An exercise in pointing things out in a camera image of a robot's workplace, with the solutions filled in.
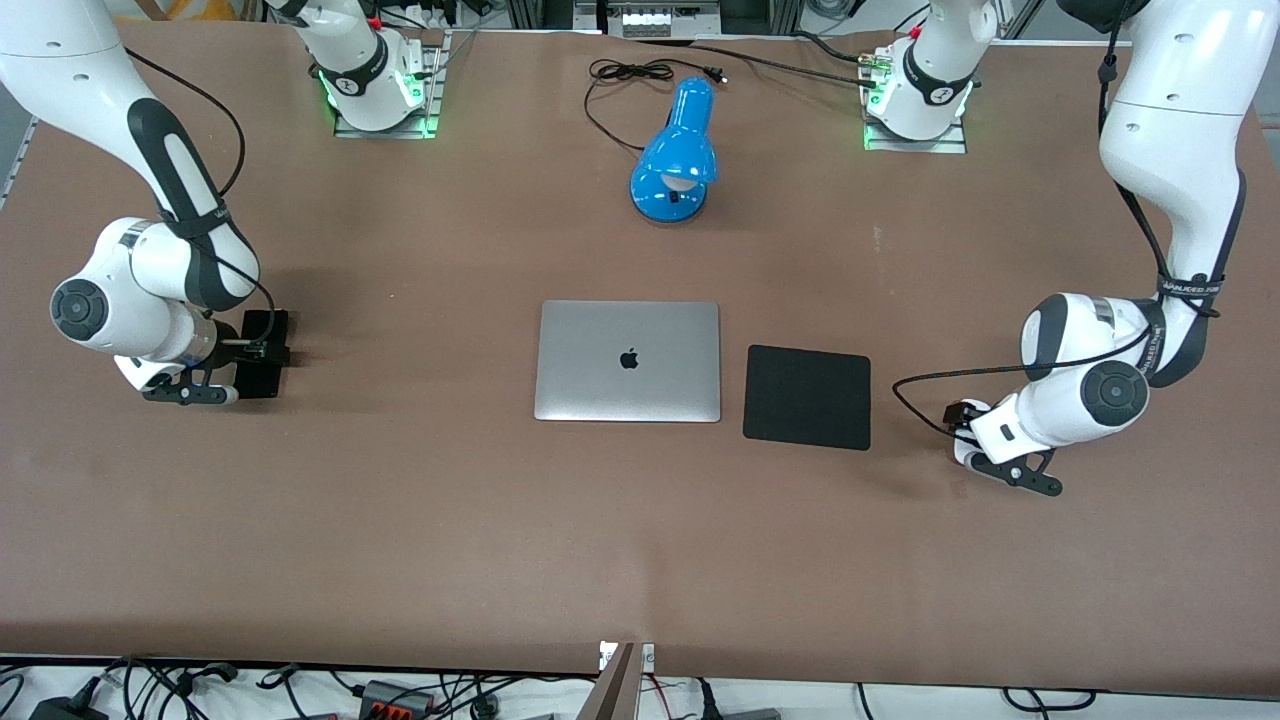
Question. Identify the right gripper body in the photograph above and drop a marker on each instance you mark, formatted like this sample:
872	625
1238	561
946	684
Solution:
232	346

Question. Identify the aluminium frame profile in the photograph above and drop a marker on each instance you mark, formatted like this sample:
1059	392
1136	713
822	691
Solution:
785	14
540	12

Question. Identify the black mouse pad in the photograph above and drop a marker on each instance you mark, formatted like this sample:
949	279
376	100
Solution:
806	397

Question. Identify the blue desk lamp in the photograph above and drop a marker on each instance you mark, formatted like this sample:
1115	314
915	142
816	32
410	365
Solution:
680	150

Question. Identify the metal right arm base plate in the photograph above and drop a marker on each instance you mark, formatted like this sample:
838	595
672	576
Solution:
350	131

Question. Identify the black power adapter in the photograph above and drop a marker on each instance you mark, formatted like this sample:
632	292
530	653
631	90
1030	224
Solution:
62	708

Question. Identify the white label bracket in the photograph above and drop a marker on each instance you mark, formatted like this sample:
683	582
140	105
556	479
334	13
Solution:
648	658

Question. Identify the white computer mouse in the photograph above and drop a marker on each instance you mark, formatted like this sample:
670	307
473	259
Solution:
963	452

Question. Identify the grey metal camera stand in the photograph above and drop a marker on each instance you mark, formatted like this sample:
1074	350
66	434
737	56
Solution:
612	690

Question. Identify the white power strip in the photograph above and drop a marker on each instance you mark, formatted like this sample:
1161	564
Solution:
650	20

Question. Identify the yellow cardboard piece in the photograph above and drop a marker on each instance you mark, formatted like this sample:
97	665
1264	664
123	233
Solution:
205	8

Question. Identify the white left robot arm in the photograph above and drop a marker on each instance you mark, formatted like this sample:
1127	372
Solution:
1170	120

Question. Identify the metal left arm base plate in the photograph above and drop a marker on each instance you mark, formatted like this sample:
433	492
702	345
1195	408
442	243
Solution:
950	145

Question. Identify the black orange connector box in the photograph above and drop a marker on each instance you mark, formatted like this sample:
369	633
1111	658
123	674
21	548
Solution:
395	698

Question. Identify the aluminium table edge rail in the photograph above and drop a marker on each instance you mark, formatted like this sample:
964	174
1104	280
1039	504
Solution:
20	160

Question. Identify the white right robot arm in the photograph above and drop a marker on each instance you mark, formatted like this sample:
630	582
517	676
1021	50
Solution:
60	60

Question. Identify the black plug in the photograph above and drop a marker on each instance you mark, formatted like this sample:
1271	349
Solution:
707	700

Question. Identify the black smartphone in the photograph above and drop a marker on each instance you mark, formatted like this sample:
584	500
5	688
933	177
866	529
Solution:
264	325

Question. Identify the silver laptop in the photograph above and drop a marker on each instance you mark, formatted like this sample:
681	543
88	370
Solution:
627	385

